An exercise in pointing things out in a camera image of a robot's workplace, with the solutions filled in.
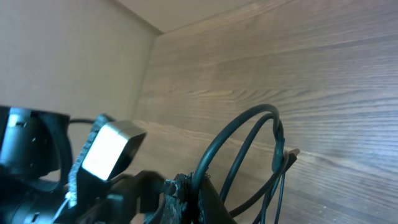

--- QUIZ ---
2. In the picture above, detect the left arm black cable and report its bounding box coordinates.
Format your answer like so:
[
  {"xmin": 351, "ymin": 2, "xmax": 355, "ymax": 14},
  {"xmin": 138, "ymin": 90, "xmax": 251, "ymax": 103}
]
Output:
[{"xmin": 68, "ymin": 118, "xmax": 97, "ymax": 125}]

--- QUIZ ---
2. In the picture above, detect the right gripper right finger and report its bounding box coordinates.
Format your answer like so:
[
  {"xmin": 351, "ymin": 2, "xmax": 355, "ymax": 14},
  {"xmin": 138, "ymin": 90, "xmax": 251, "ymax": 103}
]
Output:
[{"xmin": 198, "ymin": 176, "xmax": 236, "ymax": 224}]

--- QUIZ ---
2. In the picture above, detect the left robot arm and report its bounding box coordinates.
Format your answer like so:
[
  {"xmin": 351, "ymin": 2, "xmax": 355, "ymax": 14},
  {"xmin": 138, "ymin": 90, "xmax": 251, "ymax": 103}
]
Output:
[{"xmin": 1, "ymin": 106, "xmax": 164, "ymax": 223}]

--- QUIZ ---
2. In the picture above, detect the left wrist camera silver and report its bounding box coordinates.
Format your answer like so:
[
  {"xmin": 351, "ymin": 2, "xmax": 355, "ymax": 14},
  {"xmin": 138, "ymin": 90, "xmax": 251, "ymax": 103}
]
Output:
[{"xmin": 82, "ymin": 120, "xmax": 146, "ymax": 181}]

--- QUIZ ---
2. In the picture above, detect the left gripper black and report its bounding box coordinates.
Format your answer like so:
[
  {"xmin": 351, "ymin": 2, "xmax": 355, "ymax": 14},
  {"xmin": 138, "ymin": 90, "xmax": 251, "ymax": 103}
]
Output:
[{"xmin": 74, "ymin": 170, "xmax": 165, "ymax": 224}]

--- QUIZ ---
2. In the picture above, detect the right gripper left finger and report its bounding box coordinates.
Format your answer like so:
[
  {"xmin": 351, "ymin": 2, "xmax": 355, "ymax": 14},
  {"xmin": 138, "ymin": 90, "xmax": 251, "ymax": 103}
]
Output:
[{"xmin": 144, "ymin": 172, "xmax": 193, "ymax": 223}]

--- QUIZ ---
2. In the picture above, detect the black usb cable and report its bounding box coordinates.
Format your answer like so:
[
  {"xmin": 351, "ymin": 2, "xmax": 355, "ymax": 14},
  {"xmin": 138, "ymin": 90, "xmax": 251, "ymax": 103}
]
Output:
[{"xmin": 191, "ymin": 103, "xmax": 301, "ymax": 224}]

